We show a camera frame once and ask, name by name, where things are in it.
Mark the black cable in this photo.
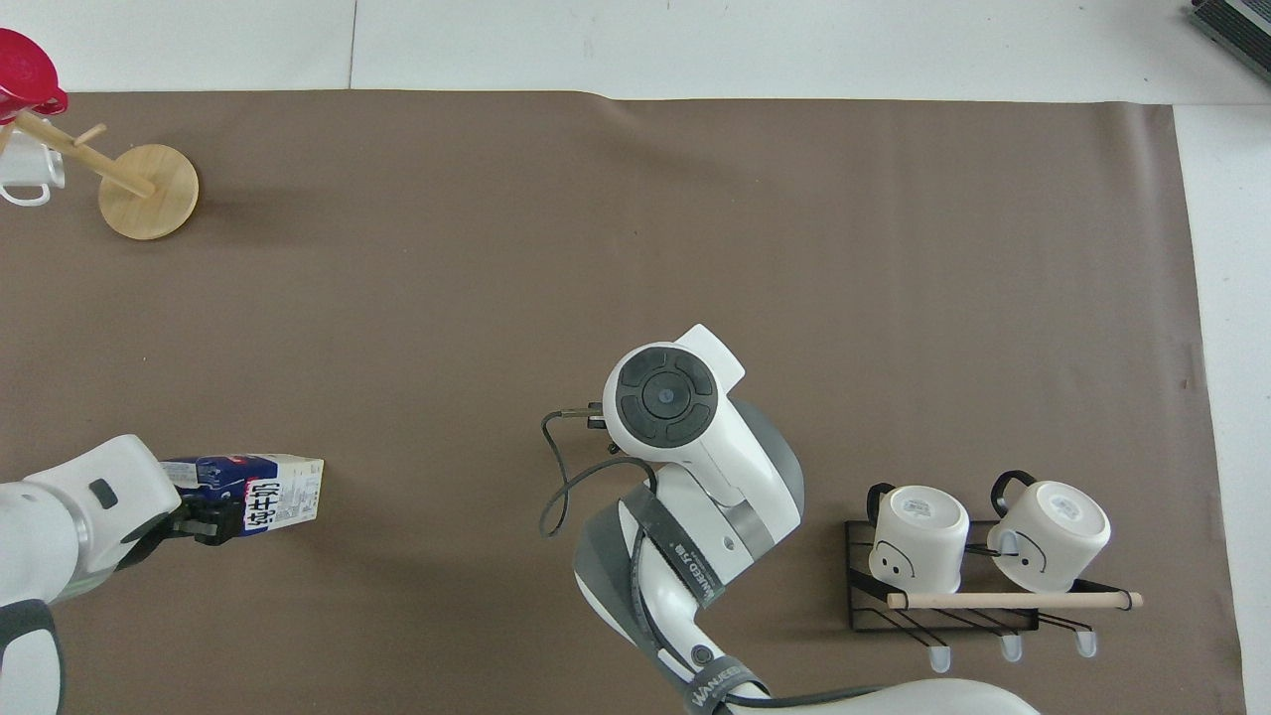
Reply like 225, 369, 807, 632
539, 401, 658, 540

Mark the plain white mug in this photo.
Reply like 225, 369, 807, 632
0, 137, 67, 209

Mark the dark grey ribbed box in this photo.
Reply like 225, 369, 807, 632
1189, 0, 1271, 73

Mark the wooden rod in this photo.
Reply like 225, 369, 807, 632
886, 590, 1145, 612

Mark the black wire mug rack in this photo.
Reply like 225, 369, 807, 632
844, 517, 1145, 662

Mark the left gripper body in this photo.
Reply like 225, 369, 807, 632
113, 506, 198, 574

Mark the white mug with black handle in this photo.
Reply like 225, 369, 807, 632
866, 482, 971, 595
987, 469, 1112, 596

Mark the wooden mug tree stand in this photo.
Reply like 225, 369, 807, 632
0, 108, 201, 242

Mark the blue and white milk carton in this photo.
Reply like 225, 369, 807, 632
162, 453, 326, 538

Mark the red cup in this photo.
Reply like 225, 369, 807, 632
0, 27, 70, 126

